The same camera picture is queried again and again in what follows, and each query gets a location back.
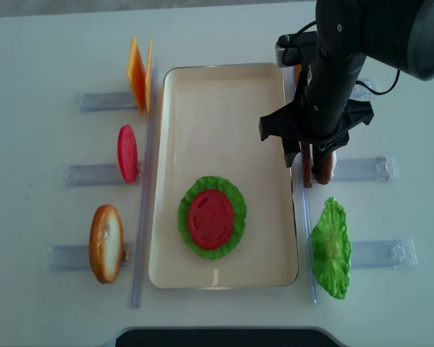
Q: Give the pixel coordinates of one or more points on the brown meat patty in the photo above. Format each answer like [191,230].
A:
[306,165]
[323,169]

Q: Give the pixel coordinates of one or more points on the black panel at bottom edge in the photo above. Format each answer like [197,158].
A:
[224,337]

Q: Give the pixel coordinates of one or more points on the clear holder rail for bread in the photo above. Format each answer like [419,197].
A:
[58,258]

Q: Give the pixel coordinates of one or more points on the clear holder rail for cheese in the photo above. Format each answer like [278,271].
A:
[118,101]

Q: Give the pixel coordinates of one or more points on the long clear rail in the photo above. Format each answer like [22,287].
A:
[306,228]
[137,281]

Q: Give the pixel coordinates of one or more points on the upright red tomato slice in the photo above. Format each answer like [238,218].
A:
[127,154]

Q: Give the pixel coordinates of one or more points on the long clear left rail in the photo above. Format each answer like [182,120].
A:
[137,281]

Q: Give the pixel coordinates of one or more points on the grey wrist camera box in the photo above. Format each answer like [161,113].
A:
[295,52]

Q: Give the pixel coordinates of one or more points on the red tomato slice on tray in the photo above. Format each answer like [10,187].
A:
[210,219]

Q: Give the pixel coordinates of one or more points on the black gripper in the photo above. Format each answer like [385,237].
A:
[321,112]

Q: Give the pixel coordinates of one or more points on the orange cheese slice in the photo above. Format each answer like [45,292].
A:
[136,75]
[148,78]

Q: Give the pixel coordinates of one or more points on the right orange cheese slice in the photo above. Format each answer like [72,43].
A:
[148,78]

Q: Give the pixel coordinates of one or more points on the clear holder rail for lettuce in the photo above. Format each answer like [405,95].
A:
[393,253]

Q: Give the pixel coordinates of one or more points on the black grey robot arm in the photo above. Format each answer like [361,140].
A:
[331,51]

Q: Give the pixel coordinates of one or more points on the clear holder rail for tomato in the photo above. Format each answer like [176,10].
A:
[76,175]

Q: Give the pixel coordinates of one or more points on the sliced bread with crust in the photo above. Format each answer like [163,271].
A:
[106,244]

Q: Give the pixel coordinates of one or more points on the clear holder rail for patties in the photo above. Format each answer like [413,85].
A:
[379,168]

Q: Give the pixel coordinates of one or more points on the long clear right rail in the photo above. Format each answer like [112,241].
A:
[306,228]

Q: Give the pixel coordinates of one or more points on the upright green lettuce leaf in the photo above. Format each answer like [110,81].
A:
[332,250]

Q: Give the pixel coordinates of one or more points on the green lettuce leaf on tray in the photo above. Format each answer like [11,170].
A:
[239,207]

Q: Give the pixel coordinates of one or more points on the cream rectangular tray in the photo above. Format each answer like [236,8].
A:
[210,127]

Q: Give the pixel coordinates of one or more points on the left orange cheese slice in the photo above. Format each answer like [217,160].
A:
[136,75]

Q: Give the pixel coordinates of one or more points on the clear holder rail for buns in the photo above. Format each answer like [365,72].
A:
[360,92]

